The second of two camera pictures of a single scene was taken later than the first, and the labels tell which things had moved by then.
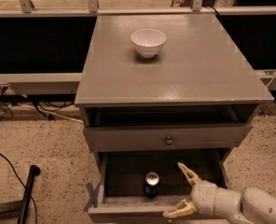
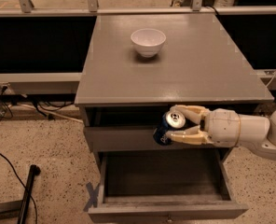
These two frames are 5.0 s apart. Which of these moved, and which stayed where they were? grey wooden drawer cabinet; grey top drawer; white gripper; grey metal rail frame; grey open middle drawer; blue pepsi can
Moved: blue pepsi can; white gripper
Stayed: grey open middle drawer; grey wooden drawer cabinet; grey top drawer; grey metal rail frame
